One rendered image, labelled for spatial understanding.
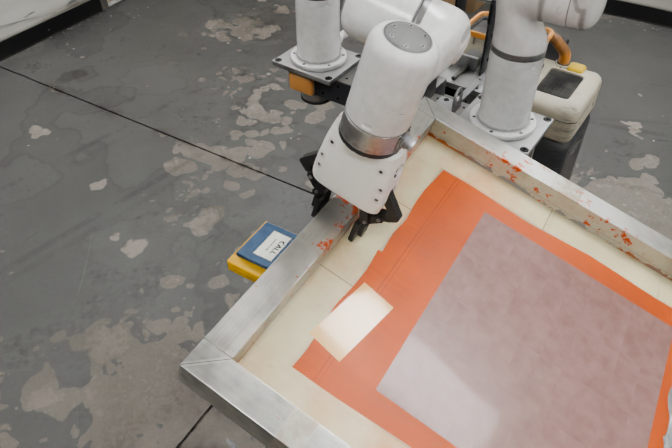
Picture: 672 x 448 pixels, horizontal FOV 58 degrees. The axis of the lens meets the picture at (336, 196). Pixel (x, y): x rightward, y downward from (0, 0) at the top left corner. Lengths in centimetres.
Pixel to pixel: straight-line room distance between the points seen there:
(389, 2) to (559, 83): 123
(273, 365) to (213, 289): 171
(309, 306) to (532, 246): 35
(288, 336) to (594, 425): 38
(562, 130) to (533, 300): 98
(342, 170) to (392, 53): 18
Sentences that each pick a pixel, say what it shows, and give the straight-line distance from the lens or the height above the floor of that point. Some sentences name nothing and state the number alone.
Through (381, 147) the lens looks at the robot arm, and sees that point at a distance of 66.
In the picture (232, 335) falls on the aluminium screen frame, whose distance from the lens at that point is 66.
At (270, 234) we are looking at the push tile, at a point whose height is 97.
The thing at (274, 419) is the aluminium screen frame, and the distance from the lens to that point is 64.
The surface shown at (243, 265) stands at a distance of 116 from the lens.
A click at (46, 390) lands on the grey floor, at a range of 231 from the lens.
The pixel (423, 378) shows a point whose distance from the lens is 74.
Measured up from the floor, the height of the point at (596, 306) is 114.
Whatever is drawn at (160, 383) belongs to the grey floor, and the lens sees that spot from 219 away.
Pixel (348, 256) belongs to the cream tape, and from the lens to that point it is 79.
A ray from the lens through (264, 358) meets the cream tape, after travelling 70.
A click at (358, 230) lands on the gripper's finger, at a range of 79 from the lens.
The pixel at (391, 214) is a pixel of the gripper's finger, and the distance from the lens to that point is 74.
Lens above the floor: 181
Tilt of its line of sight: 42 degrees down
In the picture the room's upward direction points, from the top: straight up
